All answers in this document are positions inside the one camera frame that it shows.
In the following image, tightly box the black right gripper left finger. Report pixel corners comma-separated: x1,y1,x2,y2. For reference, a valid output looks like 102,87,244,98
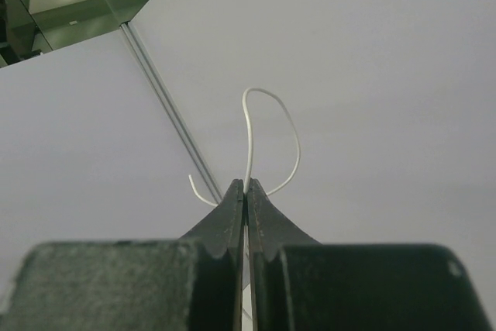
1,180,244,330

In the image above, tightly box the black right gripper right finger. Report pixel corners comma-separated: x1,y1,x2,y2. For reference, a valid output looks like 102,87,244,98
246,179,491,330

